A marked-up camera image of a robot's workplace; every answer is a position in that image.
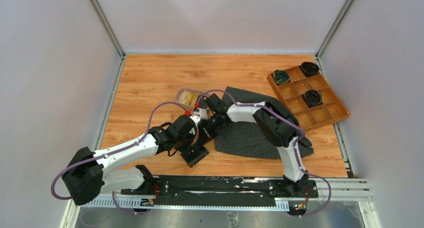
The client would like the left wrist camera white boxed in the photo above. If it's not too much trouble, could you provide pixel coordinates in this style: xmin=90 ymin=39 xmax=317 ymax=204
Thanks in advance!
xmin=189 ymin=115 xmax=202 ymax=126

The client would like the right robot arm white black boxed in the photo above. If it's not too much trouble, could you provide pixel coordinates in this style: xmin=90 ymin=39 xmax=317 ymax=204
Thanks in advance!
xmin=194 ymin=94 xmax=309 ymax=197

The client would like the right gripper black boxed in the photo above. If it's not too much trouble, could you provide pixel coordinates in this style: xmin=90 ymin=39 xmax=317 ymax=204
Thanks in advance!
xmin=198 ymin=113 xmax=223 ymax=148

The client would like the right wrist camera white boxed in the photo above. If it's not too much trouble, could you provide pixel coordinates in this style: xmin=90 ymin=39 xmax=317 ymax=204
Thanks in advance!
xmin=193 ymin=108 xmax=209 ymax=120

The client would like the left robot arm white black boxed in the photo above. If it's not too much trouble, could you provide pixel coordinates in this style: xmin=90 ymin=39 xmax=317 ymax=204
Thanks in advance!
xmin=59 ymin=114 xmax=201 ymax=205

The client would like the brown wooden compartment tray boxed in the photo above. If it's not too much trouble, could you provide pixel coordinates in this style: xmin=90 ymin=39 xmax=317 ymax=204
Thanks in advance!
xmin=267 ymin=62 xmax=350 ymax=131

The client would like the gold credit card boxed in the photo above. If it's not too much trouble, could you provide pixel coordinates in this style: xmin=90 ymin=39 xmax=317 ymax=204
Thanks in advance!
xmin=179 ymin=90 xmax=199 ymax=106

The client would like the black leather card holder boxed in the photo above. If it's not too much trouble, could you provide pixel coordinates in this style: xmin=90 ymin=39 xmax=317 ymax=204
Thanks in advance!
xmin=180 ymin=141 xmax=209 ymax=167

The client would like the pink oval tray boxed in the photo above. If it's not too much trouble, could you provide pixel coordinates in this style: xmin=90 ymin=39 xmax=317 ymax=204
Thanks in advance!
xmin=175 ymin=87 xmax=205 ymax=112

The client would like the coiled black belt top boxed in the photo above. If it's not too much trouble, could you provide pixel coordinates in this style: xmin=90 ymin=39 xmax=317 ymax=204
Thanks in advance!
xmin=299 ymin=62 xmax=320 ymax=77

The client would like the coiled black belt middle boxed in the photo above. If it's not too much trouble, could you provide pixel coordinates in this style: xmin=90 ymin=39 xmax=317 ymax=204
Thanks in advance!
xmin=301 ymin=90 xmax=323 ymax=108

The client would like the coiled black belt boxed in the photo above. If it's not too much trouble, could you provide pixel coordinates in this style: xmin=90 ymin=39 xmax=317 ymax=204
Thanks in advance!
xmin=301 ymin=90 xmax=323 ymax=108
xmin=299 ymin=62 xmax=320 ymax=77

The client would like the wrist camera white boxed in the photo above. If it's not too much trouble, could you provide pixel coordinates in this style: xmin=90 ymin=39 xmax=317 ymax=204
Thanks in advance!
xmin=193 ymin=108 xmax=209 ymax=120
xmin=189 ymin=115 xmax=202 ymax=126

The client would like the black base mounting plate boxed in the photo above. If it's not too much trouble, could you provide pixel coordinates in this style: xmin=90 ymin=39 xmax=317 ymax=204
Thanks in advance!
xmin=118 ymin=175 xmax=319 ymax=207

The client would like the aluminium frame rail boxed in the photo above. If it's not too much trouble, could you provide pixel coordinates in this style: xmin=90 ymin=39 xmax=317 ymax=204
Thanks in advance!
xmin=59 ymin=174 xmax=382 ymax=228

